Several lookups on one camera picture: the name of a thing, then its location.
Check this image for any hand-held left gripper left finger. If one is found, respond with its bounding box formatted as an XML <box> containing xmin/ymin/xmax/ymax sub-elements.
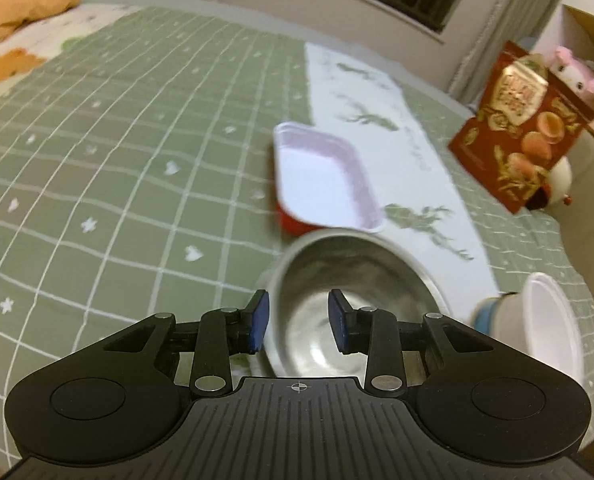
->
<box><xmin>104</xmin><ymin>289</ymin><xmax>270</xmax><ymax>395</ymax></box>

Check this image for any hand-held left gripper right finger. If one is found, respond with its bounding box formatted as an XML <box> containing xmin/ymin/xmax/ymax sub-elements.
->
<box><xmin>327</xmin><ymin>289</ymin><xmax>498</xmax><ymax>395</ymax></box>

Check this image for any stainless steel bowl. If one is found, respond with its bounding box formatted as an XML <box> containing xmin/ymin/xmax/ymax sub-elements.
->
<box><xmin>268</xmin><ymin>228</ymin><xmax>450</xmax><ymax>378</ymax></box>

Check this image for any blue ceramic bowl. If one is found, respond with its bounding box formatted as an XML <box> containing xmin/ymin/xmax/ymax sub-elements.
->
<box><xmin>468</xmin><ymin>296</ymin><xmax>503</xmax><ymax>333</ymax></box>

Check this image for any white floral plate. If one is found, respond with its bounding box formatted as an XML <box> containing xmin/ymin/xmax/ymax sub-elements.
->
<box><xmin>254</xmin><ymin>267</ymin><xmax>278</xmax><ymax>306</ymax></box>

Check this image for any red rectangular plastic tray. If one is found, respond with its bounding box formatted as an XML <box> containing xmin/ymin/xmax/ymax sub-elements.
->
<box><xmin>273</xmin><ymin>121</ymin><xmax>385</xmax><ymax>235</ymax></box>

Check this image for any green checked tablecloth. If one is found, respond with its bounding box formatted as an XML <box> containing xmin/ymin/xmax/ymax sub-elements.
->
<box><xmin>0</xmin><ymin>0</ymin><xmax>594</xmax><ymax>461</ymax></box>

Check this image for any red snack box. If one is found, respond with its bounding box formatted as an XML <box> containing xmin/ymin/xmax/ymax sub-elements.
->
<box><xmin>448</xmin><ymin>40</ymin><xmax>594</xmax><ymax>213</ymax></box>

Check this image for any cream egg-shaped toy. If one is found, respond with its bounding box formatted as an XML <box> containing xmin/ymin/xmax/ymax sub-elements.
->
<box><xmin>547</xmin><ymin>157</ymin><xmax>574</xmax><ymax>207</ymax></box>

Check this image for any pink plush toy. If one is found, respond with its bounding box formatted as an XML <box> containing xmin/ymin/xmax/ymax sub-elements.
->
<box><xmin>550</xmin><ymin>45</ymin><xmax>594</xmax><ymax>98</ymax></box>

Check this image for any white printed bed sheet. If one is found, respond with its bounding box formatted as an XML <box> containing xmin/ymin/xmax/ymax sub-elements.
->
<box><xmin>0</xmin><ymin>0</ymin><xmax>142</xmax><ymax>116</ymax></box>

